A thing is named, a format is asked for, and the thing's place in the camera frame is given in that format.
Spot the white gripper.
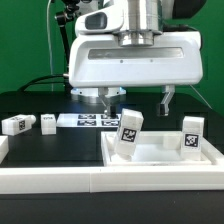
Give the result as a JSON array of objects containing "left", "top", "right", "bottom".
[{"left": 69, "top": 32, "right": 203, "bottom": 118}]

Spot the white square table top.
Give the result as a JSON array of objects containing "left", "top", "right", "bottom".
[{"left": 101, "top": 131, "right": 224, "bottom": 166}]

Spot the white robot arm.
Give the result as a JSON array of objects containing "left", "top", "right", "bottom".
[{"left": 69, "top": 0, "right": 207, "bottom": 117}]

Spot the white U-shaped obstacle fence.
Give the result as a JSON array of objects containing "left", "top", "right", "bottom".
[{"left": 0, "top": 134, "right": 224, "bottom": 195}]

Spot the white marker base plate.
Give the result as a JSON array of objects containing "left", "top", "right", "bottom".
[{"left": 57, "top": 113, "right": 120, "bottom": 127}]

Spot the black cable bundle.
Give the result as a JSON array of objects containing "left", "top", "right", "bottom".
[{"left": 17, "top": 73, "right": 73, "bottom": 93}]

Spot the white cable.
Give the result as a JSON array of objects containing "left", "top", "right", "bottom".
[{"left": 46, "top": 0, "right": 55, "bottom": 92}]

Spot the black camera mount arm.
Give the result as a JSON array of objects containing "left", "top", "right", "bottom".
[{"left": 55, "top": 0, "right": 80, "bottom": 68}]

